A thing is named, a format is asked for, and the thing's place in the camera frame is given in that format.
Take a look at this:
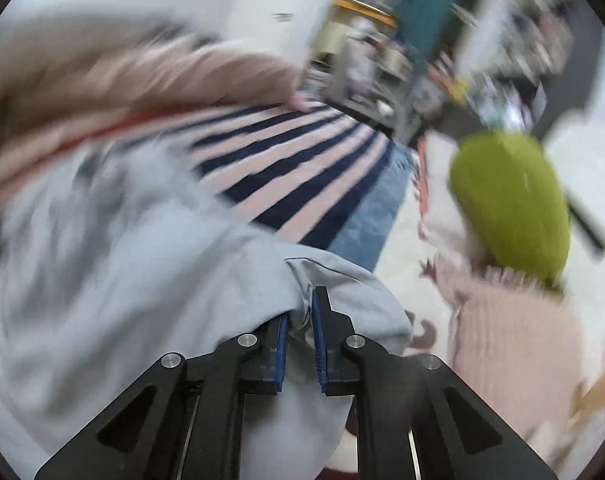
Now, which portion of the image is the light grey-blue coat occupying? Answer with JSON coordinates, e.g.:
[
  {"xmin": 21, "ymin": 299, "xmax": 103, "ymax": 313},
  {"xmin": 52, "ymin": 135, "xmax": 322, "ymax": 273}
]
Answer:
[{"xmin": 0, "ymin": 143, "xmax": 412, "ymax": 479}]

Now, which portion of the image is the pink grey striped duvet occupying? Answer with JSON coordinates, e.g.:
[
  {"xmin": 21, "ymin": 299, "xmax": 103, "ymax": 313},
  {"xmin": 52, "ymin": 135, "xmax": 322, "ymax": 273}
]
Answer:
[{"xmin": 0, "ymin": 15, "xmax": 300, "ymax": 188}]

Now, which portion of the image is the green plush pillow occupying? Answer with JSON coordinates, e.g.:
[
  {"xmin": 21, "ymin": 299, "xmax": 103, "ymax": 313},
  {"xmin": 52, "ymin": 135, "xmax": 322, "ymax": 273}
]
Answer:
[{"xmin": 449, "ymin": 130, "xmax": 571, "ymax": 284}]

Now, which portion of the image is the white bed headboard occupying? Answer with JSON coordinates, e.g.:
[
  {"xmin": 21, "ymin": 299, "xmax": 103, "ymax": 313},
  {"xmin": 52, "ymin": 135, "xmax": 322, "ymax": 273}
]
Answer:
[{"xmin": 537, "ymin": 55, "xmax": 605, "ymax": 320}]

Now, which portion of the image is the striped fleece blanket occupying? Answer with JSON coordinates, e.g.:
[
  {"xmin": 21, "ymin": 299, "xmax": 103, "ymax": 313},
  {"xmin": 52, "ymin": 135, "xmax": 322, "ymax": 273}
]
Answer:
[{"xmin": 0, "ymin": 98, "xmax": 417, "ymax": 273}]

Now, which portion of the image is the yellow frame shelf unit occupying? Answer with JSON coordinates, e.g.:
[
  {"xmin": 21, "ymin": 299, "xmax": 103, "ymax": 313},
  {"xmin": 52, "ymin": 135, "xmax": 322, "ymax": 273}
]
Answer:
[{"xmin": 310, "ymin": 0, "xmax": 400, "ymax": 106}]

